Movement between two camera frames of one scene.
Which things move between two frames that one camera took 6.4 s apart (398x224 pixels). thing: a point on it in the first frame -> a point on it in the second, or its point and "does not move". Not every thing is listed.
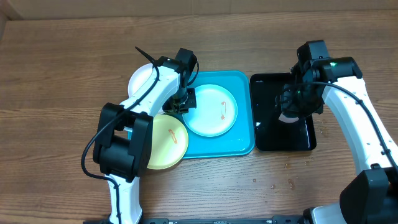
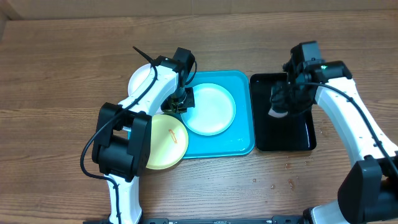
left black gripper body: (181, 102) does not move
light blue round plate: (216, 111) does not move
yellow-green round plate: (170, 141) does not move
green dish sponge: (283, 118) -> (277, 114)
